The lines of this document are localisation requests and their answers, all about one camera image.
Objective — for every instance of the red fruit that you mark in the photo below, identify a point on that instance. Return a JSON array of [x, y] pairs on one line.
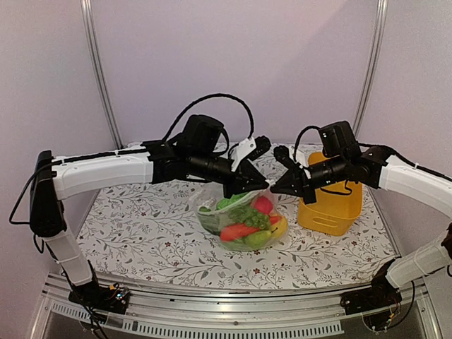
[[263, 205]]

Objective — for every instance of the yellow plastic basket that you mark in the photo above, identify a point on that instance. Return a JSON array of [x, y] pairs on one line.
[[336, 208]]

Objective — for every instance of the floral table cover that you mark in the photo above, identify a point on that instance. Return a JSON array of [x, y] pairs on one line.
[[151, 233]]

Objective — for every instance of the aluminium post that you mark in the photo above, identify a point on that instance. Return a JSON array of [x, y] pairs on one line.
[[99, 74], [376, 43]]

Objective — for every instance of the yellow lemon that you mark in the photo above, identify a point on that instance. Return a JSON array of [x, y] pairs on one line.
[[279, 225]]

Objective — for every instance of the left aluminium post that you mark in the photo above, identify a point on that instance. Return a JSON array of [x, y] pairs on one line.
[[99, 74]]

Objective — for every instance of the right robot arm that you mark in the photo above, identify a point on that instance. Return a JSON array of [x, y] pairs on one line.
[[379, 167]]

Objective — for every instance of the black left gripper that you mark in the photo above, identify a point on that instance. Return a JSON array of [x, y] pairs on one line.
[[246, 170]]

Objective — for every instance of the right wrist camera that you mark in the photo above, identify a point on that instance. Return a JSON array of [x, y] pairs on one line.
[[290, 158]]

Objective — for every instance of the orange carrot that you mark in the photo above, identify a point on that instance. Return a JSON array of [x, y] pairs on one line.
[[236, 231]]

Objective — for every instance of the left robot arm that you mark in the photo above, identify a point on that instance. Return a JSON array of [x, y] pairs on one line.
[[190, 154]]

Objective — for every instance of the green bitter gourd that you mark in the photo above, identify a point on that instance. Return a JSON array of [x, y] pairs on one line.
[[235, 201]]

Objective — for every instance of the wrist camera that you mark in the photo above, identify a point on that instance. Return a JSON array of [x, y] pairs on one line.
[[249, 149], [290, 158]]

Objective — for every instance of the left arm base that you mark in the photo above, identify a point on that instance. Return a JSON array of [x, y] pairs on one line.
[[114, 299]]

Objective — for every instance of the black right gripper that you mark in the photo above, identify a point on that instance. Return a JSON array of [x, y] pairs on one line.
[[287, 184]]

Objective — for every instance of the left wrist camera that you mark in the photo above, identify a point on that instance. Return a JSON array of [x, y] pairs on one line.
[[249, 149]]

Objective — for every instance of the clear zip top bag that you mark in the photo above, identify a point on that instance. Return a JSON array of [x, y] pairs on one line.
[[210, 194]]

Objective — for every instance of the green pear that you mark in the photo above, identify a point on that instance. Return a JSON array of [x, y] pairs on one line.
[[260, 239]]

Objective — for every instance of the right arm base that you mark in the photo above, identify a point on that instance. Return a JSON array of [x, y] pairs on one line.
[[378, 295]]

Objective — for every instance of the green leafy vegetable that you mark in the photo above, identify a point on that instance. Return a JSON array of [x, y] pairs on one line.
[[208, 221]]

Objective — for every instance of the right aluminium post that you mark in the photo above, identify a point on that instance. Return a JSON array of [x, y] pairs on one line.
[[376, 43]]

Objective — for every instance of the aluminium front rail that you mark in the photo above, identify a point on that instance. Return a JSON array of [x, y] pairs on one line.
[[162, 310]]

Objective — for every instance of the green grapes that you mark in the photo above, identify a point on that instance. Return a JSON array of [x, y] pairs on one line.
[[250, 217]]

